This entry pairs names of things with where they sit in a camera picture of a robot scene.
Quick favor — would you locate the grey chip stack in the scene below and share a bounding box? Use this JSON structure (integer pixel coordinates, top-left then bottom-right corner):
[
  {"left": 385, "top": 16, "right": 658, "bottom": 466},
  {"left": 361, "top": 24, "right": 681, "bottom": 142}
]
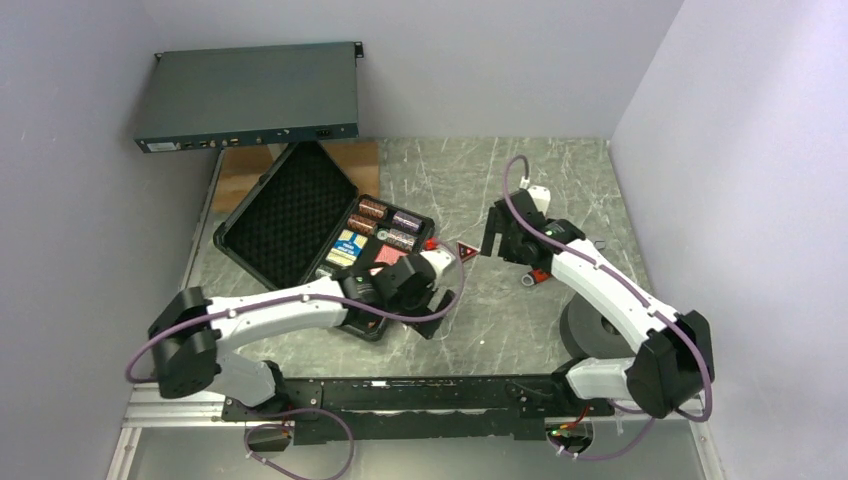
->
[{"left": 385, "top": 229, "right": 417, "bottom": 252}]

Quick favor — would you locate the blue white card deck box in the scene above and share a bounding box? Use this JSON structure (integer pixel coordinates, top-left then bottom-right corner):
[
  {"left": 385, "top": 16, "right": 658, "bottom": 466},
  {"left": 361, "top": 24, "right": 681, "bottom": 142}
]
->
[{"left": 325, "top": 229, "right": 368, "bottom": 268}]

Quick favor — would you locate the red card deck box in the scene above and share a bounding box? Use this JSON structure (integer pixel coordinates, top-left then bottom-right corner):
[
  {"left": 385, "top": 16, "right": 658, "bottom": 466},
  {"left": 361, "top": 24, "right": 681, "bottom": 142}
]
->
[{"left": 371, "top": 244, "right": 407, "bottom": 270}]

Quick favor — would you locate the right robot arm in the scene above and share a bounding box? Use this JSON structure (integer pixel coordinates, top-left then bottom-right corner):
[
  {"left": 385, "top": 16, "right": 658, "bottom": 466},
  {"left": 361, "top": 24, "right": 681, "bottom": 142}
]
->
[{"left": 481, "top": 187, "right": 715, "bottom": 420}]

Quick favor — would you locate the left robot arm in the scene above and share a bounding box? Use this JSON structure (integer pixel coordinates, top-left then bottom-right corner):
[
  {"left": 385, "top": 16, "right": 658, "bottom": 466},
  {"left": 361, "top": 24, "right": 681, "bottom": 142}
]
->
[{"left": 145, "top": 250, "right": 455, "bottom": 420}]

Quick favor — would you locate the purple chip stack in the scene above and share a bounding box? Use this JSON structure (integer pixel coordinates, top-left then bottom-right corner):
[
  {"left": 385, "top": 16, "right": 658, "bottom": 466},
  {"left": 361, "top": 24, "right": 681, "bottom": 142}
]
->
[{"left": 392, "top": 211, "right": 423, "bottom": 233}]

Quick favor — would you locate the orange black chip stack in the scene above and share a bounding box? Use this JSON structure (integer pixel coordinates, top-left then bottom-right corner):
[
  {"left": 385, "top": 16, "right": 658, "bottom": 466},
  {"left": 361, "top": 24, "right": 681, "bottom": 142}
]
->
[
  {"left": 347, "top": 214, "right": 379, "bottom": 236},
  {"left": 358, "top": 198, "right": 388, "bottom": 220}
]

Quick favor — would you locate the dark grey disc weight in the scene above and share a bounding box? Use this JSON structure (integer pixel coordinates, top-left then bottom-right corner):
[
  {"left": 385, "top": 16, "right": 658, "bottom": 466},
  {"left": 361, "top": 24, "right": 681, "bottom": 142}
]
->
[{"left": 559, "top": 294, "right": 635, "bottom": 359}]

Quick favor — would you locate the black poker chip case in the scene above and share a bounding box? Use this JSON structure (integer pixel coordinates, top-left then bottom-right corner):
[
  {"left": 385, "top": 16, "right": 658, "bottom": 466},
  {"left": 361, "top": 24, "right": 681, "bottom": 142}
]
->
[{"left": 213, "top": 142, "right": 459, "bottom": 339}]

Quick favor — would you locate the wooden board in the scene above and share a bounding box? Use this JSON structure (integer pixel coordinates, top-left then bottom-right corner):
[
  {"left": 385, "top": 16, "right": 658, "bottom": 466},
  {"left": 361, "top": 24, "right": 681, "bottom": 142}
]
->
[{"left": 211, "top": 141, "right": 380, "bottom": 213}]

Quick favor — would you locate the dark green rack unit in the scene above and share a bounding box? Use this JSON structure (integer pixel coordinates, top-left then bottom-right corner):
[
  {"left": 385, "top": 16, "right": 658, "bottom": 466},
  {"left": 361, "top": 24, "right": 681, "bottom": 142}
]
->
[{"left": 133, "top": 41, "right": 365, "bottom": 153}]

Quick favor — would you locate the red handled tool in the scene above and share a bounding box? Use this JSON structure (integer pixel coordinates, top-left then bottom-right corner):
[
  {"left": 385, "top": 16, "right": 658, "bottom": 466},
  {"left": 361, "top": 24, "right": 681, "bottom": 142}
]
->
[{"left": 521, "top": 269, "right": 551, "bottom": 287}]

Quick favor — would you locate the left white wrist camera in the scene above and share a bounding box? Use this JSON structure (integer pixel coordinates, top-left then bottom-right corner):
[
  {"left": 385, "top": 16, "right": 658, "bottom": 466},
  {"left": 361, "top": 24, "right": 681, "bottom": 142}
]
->
[{"left": 421, "top": 238, "right": 457, "bottom": 285}]

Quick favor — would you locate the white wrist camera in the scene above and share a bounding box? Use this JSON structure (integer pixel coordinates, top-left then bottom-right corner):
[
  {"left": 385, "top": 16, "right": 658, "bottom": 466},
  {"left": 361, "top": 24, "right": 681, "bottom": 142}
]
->
[
  {"left": 527, "top": 185, "right": 551, "bottom": 215},
  {"left": 421, "top": 238, "right": 457, "bottom": 285}
]

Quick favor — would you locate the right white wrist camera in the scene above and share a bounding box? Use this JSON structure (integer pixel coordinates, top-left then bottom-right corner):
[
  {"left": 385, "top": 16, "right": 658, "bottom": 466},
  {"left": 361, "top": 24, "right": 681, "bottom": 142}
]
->
[{"left": 527, "top": 185, "right": 551, "bottom": 215}]

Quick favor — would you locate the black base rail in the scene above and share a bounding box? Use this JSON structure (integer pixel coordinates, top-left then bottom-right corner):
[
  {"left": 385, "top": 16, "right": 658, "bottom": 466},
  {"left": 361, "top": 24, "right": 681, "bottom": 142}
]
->
[{"left": 221, "top": 374, "right": 614, "bottom": 445}]

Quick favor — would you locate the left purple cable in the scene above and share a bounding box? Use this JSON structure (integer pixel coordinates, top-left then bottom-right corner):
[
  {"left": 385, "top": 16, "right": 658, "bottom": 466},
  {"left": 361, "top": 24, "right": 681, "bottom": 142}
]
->
[{"left": 125, "top": 239, "right": 466, "bottom": 480}]

